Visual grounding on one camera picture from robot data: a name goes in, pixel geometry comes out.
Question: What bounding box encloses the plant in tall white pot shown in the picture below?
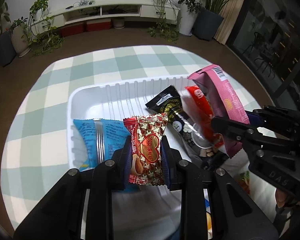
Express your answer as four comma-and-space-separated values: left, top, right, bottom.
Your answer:
176, 0, 203, 37

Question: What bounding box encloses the trailing pothos plant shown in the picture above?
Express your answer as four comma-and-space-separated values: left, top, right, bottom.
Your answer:
27, 0, 65, 57
147, 0, 183, 43

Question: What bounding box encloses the white TV cabinet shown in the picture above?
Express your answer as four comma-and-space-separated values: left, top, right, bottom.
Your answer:
49, 0, 181, 28

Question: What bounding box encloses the plant in white ribbed pot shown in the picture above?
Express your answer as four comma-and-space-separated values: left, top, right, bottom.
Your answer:
9, 17, 32, 58

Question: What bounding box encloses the large-leaf plant in dark pot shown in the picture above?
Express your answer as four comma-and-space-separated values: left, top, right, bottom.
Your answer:
191, 0, 258, 42

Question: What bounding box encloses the red storage box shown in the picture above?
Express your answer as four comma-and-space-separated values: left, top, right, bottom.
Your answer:
86, 19, 112, 32
60, 22, 85, 37

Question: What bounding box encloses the tall tree in blue pot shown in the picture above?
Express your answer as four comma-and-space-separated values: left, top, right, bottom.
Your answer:
0, 0, 17, 67

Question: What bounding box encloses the person's right hand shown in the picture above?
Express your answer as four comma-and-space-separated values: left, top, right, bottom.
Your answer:
275, 187, 300, 209

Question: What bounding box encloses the red heart-print snack packet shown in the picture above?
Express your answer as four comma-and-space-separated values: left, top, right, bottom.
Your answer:
122, 112, 168, 187

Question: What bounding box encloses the tangle of cables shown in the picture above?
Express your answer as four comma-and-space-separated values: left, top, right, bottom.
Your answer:
65, 0, 94, 9

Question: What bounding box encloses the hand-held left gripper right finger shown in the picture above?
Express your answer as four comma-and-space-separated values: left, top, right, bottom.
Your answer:
160, 135, 279, 240

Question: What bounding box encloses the light blue snack packet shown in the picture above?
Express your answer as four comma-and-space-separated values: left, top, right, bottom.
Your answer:
72, 119, 132, 171

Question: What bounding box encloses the beige curtain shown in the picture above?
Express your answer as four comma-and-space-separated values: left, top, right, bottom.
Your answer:
214, 0, 251, 45

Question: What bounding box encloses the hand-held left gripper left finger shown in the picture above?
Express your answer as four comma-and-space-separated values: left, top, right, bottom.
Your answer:
14, 135, 133, 240

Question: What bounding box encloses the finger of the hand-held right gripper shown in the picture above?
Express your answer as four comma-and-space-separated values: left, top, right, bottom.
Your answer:
211, 116, 265, 160
245, 106, 300, 140

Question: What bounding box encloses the white plastic tray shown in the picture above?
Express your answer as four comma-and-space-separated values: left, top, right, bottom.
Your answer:
68, 75, 230, 240

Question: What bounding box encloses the green checked tablecloth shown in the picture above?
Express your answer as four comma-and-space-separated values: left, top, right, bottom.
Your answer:
0, 44, 278, 240

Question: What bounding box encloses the black snack packet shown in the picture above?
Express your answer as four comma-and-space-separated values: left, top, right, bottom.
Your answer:
145, 85, 230, 167

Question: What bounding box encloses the small white pot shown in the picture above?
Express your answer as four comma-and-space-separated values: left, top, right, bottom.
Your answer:
112, 17, 125, 29

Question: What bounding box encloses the pink snack packet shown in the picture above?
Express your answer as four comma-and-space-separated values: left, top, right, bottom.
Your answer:
187, 64, 251, 158

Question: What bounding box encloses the glass sliding door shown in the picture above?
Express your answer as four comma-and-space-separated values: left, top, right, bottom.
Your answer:
227, 0, 300, 105

